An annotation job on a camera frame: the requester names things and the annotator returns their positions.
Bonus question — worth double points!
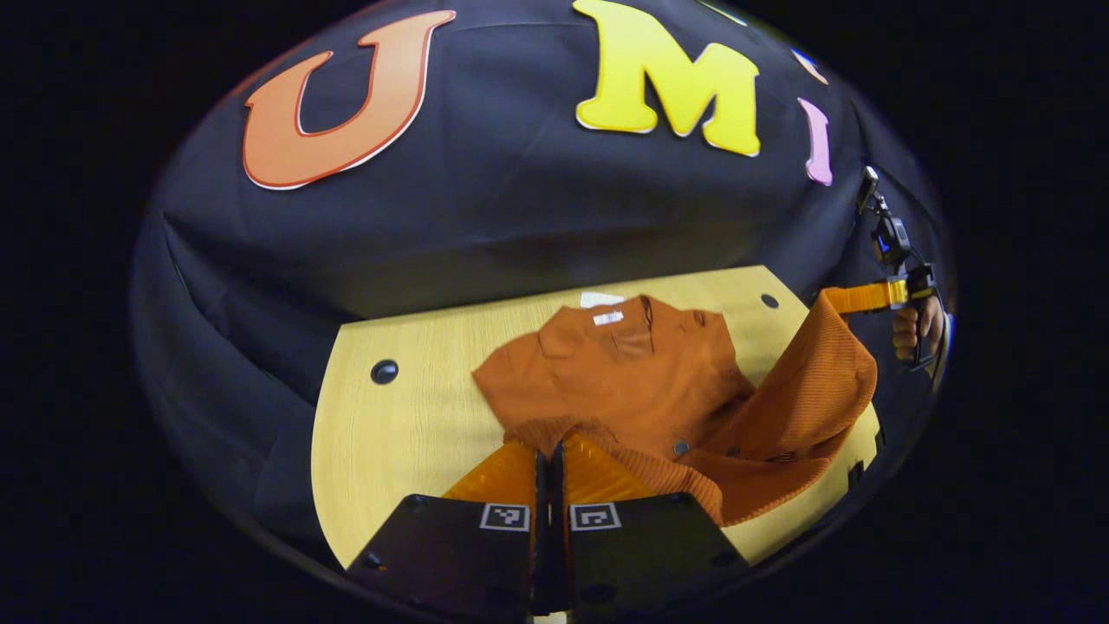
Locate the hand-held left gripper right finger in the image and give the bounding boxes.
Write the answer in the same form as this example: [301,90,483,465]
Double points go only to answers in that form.
[549,432,751,624]

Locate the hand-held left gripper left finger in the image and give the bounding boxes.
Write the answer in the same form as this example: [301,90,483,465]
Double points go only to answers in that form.
[347,438,550,624]

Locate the black backdrop cloth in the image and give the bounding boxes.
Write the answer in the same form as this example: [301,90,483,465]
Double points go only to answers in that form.
[130,0,954,573]

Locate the orange button-up garment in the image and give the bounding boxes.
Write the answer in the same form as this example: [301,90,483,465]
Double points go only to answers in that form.
[472,290,880,528]

